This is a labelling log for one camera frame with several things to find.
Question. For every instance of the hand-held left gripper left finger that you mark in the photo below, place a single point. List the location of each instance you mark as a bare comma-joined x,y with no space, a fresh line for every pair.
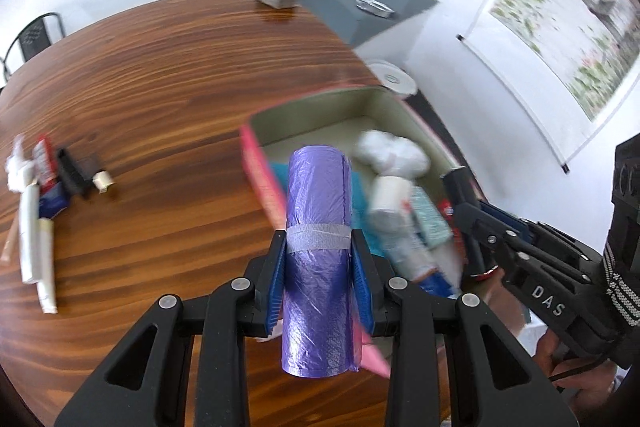
275,279

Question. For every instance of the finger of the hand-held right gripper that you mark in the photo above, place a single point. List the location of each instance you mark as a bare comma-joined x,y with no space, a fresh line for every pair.
512,226
482,229

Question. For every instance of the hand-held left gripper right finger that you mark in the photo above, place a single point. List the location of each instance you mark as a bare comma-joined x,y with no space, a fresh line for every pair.
362,279

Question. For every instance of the purple garbage bag roll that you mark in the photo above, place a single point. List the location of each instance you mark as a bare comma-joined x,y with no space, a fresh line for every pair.
315,267

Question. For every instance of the red can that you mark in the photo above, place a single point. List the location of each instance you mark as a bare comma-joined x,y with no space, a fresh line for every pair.
460,184

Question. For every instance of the light teal box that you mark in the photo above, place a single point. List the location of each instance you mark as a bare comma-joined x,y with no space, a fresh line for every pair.
430,217

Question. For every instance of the blue and white packet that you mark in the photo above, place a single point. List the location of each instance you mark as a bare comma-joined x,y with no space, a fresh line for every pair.
440,283

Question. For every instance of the teal bottle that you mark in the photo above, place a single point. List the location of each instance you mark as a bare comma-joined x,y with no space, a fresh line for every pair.
361,202

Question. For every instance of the clear plastic bag bundle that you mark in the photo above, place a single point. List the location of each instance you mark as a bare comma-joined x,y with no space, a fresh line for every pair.
395,154

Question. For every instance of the pink storage box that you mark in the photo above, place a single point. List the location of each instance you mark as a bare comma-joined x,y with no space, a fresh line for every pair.
320,117

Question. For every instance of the red snack packet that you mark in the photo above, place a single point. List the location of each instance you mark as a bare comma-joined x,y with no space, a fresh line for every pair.
45,159

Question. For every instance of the bag of cotton balls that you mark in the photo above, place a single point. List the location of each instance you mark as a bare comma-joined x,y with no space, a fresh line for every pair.
17,167

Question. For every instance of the wooden desktop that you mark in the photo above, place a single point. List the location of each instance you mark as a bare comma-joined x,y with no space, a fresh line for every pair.
175,107

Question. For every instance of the person's right hand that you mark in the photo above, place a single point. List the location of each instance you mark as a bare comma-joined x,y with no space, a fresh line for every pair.
580,382

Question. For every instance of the white round floor device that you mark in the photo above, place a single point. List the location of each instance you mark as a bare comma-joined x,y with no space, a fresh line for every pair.
395,78

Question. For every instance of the brown lipstick with gold cap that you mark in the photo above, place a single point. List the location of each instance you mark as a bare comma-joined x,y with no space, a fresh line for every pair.
102,181

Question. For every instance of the black comb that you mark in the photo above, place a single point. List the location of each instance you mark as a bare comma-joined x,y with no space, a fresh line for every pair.
72,177

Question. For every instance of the white tube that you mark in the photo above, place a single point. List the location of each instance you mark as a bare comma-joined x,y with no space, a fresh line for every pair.
47,267

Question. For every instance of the foil ashtray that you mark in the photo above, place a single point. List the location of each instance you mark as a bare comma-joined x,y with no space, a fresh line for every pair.
375,6

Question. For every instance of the white rectangular box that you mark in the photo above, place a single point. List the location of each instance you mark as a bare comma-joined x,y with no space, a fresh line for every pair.
30,237

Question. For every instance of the black metal chair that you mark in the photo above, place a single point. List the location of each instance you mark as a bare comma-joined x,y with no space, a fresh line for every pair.
32,37

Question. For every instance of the wall poster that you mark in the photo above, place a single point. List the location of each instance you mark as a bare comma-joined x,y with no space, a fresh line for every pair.
565,7

